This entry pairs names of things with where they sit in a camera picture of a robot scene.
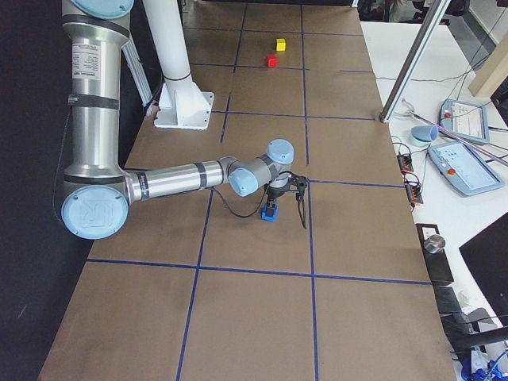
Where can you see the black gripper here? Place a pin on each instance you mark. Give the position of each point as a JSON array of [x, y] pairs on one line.
[[273, 195]]

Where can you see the blue wooden cube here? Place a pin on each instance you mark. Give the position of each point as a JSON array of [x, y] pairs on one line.
[[269, 213]]

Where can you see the red wooden cube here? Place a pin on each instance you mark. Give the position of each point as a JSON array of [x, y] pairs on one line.
[[271, 60]]

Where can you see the yellow wooden cube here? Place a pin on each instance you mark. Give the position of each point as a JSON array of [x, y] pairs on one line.
[[280, 44]]

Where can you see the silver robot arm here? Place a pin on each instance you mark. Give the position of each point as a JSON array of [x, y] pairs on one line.
[[98, 192]]

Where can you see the far orange black adapter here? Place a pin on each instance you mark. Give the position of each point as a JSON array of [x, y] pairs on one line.
[[405, 163]]

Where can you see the metal cylinder weight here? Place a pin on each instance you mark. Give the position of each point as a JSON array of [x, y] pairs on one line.
[[434, 244]]

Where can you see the black box under cylinder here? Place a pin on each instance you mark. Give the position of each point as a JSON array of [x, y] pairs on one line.
[[437, 264]]

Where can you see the near teach pendant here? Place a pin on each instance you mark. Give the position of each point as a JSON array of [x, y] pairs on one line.
[[464, 169]]

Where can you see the teach pendant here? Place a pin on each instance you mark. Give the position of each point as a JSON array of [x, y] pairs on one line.
[[464, 169], [466, 120]]

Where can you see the far teach pendant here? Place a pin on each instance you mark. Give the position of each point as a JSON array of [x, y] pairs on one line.
[[466, 120]]

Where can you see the black chair armrest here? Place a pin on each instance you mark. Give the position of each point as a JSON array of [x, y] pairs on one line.
[[467, 341]]

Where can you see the wooden board leaning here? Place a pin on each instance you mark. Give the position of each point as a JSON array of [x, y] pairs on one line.
[[491, 75]]

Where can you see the blue plastic parts pile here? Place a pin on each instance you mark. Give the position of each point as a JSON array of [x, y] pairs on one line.
[[476, 367]]

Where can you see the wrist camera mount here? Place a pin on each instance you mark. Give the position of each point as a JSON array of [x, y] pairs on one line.
[[297, 184]]

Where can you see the white mast base plate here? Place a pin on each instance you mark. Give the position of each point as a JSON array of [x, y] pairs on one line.
[[184, 106]]

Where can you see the aluminium frame post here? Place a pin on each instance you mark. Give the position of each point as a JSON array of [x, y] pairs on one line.
[[431, 21]]

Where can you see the white camera mast pole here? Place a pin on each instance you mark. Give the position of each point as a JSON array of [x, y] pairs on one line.
[[167, 34]]

